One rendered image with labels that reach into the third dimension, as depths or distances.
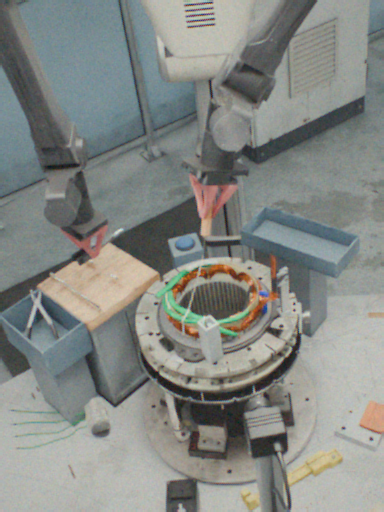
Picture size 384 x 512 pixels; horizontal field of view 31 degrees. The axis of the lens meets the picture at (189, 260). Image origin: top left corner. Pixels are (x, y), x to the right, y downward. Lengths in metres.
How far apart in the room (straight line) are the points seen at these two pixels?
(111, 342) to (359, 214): 2.06
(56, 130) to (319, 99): 2.79
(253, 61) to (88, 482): 0.93
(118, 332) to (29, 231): 2.14
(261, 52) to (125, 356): 0.79
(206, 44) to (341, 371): 0.79
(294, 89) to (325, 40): 0.29
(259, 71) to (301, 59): 2.56
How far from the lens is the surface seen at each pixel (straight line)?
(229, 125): 1.05
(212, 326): 1.20
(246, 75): 1.11
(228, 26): 1.48
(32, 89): 1.14
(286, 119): 3.76
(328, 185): 3.57
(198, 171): 1.12
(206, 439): 1.48
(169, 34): 1.49
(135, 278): 1.50
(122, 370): 1.59
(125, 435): 1.59
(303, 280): 1.59
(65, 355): 1.45
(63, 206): 1.23
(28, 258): 3.43
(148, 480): 1.51
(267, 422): 0.80
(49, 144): 1.23
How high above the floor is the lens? 2.04
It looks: 40 degrees down
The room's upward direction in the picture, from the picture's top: 10 degrees counter-clockwise
